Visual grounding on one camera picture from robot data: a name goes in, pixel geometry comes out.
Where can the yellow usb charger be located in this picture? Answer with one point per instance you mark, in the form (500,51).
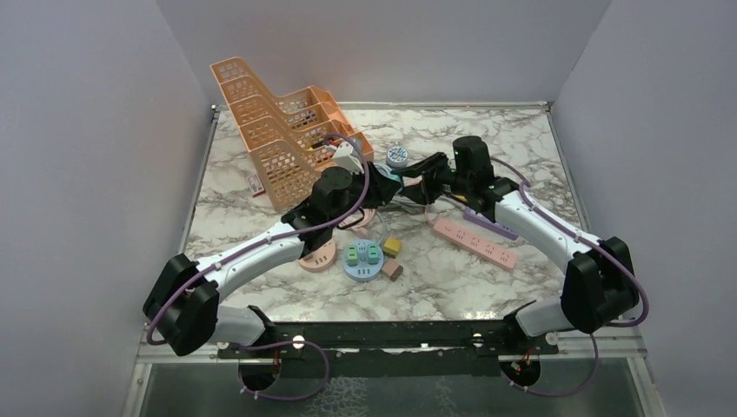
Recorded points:
(392,247)

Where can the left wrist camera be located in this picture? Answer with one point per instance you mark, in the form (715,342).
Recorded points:
(346,157)

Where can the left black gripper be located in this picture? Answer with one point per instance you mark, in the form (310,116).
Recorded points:
(381,188)

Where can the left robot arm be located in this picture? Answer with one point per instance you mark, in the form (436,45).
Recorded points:
(185,305)

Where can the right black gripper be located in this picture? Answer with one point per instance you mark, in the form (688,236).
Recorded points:
(424,191)

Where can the orange plastic file organizer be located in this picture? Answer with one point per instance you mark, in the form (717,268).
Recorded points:
(283,134)

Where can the pink round power socket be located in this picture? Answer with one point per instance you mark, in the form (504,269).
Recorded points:
(321,259)

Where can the purple power strip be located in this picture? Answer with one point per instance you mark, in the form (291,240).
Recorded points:
(480,220)

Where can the red white small box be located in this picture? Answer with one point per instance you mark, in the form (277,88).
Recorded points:
(255,185)

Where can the pink power strip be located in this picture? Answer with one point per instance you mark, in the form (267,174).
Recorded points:
(474,243)

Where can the green usb charger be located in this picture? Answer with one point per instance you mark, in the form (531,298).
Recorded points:
(351,256)

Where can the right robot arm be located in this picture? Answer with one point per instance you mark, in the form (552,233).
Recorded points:
(599,287)

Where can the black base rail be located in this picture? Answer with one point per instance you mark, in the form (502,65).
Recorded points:
(375,349)

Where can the round blue patterned tin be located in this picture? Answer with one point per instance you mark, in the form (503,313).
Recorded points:
(397,157)

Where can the brown pink usb charger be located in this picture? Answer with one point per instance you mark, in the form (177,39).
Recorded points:
(392,269)

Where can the teal blue usb charger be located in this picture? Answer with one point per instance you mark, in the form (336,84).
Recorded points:
(399,182)

